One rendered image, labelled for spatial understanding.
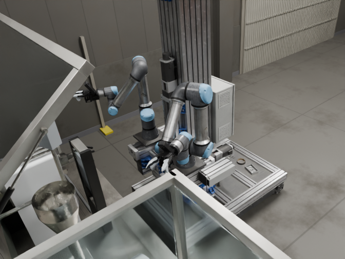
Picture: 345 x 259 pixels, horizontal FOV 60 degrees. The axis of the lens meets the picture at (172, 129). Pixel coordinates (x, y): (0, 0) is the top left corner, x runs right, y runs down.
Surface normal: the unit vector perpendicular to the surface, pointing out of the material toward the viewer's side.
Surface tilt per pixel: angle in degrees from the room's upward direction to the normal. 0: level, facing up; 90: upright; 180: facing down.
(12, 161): 90
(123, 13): 90
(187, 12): 90
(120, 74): 90
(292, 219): 0
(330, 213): 0
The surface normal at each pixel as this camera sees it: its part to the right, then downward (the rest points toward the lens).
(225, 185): -0.08, -0.84
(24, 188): 0.60, 0.38
